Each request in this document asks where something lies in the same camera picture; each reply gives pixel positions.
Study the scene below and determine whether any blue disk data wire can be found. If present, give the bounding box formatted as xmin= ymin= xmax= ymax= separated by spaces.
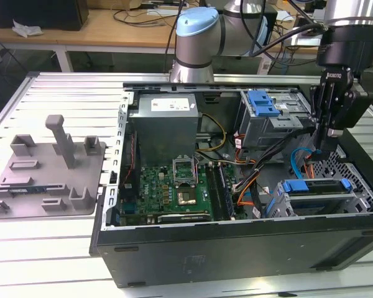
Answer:
xmin=290 ymin=147 xmax=323 ymax=180

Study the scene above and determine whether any grey metal disk bay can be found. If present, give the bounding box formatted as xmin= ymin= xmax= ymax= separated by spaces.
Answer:
xmin=276 ymin=178 xmax=373 ymax=217

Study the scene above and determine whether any crumpled white paper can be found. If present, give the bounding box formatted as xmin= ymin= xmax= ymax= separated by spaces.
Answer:
xmin=12 ymin=18 xmax=44 ymax=38

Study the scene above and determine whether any black open PC case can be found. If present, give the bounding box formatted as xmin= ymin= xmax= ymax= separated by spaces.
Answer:
xmin=90 ymin=82 xmax=373 ymax=289

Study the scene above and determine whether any blue plastic drive latch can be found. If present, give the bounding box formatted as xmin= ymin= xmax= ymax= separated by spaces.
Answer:
xmin=247 ymin=89 xmax=282 ymax=117

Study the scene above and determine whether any black power wire bundle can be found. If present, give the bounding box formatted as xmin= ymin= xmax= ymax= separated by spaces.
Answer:
xmin=231 ymin=127 xmax=318 ymax=199

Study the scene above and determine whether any orange disk power wire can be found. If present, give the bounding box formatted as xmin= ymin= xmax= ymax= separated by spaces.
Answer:
xmin=303 ymin=155 xmax=316 ymax=180

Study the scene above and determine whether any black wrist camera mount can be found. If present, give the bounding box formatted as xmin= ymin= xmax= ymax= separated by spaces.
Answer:
xmin=341 ymin=83 xmax=373 ymax=130

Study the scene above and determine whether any hard disk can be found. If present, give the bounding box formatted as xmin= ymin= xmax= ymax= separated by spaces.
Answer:
xmin=265 ymin=178 xmax=352 ymax=218

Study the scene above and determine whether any grey metal drive cage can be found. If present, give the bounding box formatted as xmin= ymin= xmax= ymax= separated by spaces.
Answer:
xmin=237 ymin=89 xmax=318 ymax=150

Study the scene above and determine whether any metal socket cover frame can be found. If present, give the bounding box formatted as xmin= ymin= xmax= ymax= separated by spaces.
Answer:
xmin=172 ymin=154 xmax=196 ymax=189

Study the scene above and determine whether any black camera cable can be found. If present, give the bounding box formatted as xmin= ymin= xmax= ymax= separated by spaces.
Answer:
xmin=247 ymin=23 xmax=327 ymax=59

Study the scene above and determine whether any CPU socket with gold contacts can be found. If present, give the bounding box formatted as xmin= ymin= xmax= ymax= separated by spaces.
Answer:
xmin=175 ymin=187 xmax=198 ymax=207

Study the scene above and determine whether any grey power supply unit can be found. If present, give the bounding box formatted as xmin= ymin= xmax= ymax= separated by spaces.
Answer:
xmin=129 ymin=94 xmax=203 ymax=156

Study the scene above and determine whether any black graphics card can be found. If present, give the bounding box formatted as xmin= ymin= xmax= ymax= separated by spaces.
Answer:
xmin=147 ymin=212 xmax=213 ymax=224

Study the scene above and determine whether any grey plastic parts rack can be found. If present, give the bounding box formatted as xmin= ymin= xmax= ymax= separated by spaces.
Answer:
xmin=0 ymin=114 xmax=108 ymax=220

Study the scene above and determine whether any wooden desk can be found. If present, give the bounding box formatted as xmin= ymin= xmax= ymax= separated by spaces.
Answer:
xmin=0 ymin=7 xmax=373 ymax=74

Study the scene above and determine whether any green motherboard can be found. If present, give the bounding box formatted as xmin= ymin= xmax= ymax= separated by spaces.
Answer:
xmin=119 ymin=163 xmax=246 ymax=227

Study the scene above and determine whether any large black box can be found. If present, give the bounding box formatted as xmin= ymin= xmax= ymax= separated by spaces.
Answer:
xmin=0 ymin=0 xmax=90 ymax=32

